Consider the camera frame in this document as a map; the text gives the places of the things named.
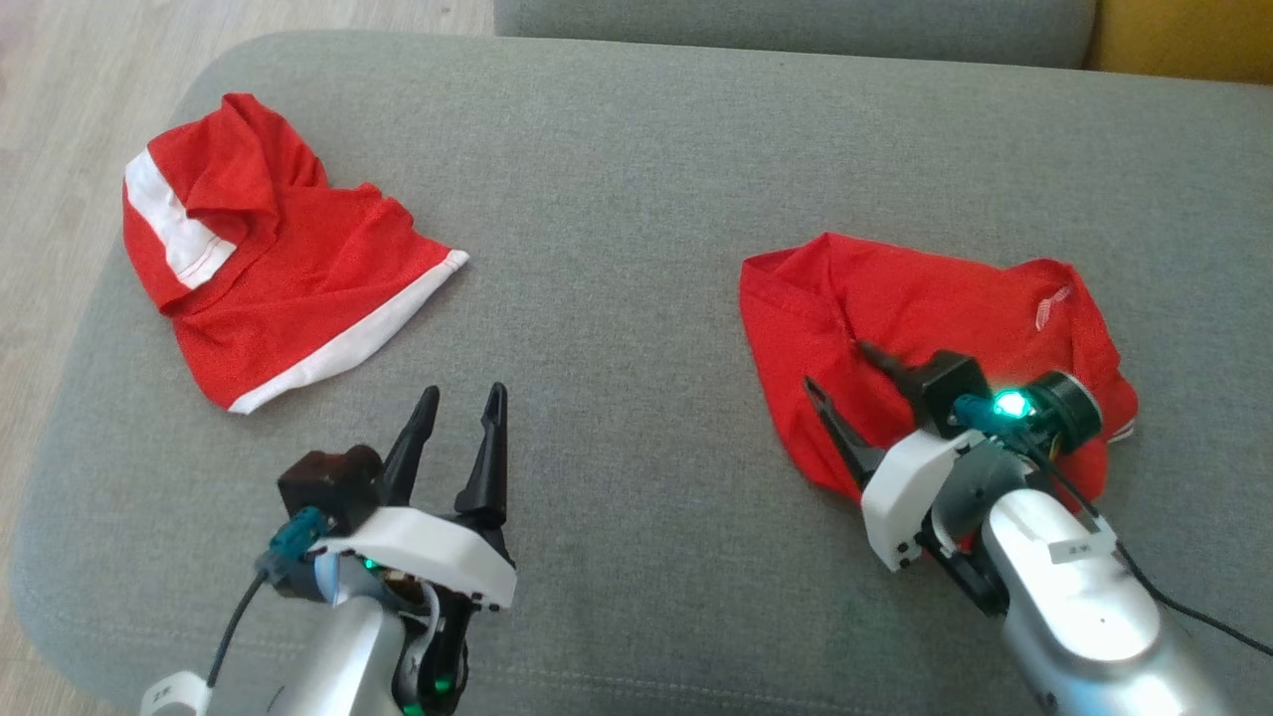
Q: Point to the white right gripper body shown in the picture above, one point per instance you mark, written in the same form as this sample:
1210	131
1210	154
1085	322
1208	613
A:
910	487

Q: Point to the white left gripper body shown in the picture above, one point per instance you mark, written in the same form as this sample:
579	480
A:
418	542

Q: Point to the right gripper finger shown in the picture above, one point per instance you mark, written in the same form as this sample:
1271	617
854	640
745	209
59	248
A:
890	366
840	433

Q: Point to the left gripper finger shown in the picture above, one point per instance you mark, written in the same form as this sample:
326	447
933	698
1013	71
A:
489	457
413	447

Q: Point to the red basketball jersey white trim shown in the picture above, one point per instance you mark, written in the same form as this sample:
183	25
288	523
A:
895	298

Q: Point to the red shorts with white band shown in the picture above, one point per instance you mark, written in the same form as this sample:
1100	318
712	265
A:
298	288

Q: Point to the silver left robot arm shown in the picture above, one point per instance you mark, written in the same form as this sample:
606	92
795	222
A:
338	646

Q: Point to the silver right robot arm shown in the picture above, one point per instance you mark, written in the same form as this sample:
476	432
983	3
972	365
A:
1074	617

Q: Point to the grey sofa seat cushion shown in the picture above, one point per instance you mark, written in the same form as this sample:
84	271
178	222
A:
796	30

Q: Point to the yellow sofa back cushion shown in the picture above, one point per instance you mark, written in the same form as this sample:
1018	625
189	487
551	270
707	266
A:
1183	35

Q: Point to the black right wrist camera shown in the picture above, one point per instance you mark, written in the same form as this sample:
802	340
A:
950	383

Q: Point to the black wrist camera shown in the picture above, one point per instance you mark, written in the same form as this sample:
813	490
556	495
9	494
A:
950	383
328	482

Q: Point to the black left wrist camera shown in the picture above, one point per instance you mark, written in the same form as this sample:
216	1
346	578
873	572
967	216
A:
328	482

